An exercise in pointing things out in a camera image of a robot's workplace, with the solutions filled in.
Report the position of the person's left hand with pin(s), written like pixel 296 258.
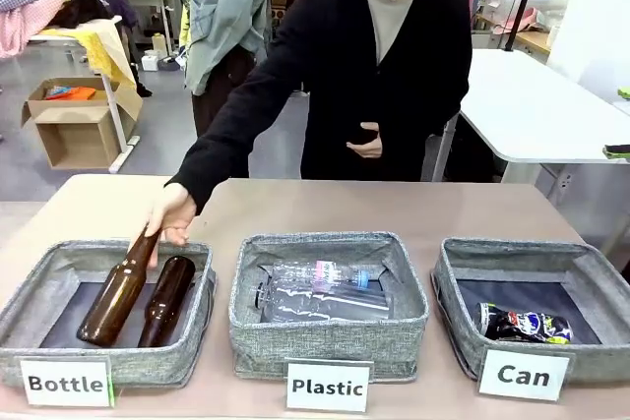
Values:
pixel 369 148

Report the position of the person's right hand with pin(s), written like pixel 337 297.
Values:
pixel 174 211

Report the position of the brown glass bottle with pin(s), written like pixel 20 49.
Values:
pixel 165 302
pixel 115 297

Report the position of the large clear plastic bottle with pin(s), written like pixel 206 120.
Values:
pixel 320 306

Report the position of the crushed aluminium drink can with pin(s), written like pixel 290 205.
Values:
pixel 522 324

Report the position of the person's left forearm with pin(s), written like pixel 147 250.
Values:
pixel 418 137

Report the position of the person's right forearm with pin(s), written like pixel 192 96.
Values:
pixel 221 144

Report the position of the grey basket with Bottle sign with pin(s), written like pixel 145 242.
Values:
pixel 98 361

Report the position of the grey basket with Plastic sign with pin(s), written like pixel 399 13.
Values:
pixel 325 346

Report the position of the grey basket with Can sign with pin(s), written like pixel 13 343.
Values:
pixel 458 341

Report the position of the white Can sign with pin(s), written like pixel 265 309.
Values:
pixel 522 376

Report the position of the person in black cardigan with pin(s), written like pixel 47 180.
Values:
pixel 344 71

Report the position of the white table with clothes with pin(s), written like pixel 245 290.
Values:
pixel 118 135

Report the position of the cardboard box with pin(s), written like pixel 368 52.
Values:
pixel 74 144

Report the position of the small white box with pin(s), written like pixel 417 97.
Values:
pixel 149 62

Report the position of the orange cloth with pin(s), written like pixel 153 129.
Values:
pixel 74 93

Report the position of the large white table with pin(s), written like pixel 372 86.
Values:
pixel 531 105

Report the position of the cream plastic jug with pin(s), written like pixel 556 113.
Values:
pixel 158 43

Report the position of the wooden lattice shelf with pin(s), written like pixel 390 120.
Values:
pixel 278 4

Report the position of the yellow cloth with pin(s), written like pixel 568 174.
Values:
pixel 106 51

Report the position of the wooden workbench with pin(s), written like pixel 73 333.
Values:
pixel 534 39

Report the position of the person in grey-green jacket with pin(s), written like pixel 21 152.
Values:
pixel 226 7

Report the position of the white Bottle sign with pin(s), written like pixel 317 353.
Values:
pixel 66 383

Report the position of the dark garment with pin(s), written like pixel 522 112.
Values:
pixel 79 9

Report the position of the white Plastic sign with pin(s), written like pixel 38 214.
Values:
pixel 327 386

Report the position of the pink cloth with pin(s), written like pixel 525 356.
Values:
pixel 22 26

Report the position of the black and green item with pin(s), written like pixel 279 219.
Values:
pixel 617 151

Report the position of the small green item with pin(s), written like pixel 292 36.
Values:
pixel 624 93

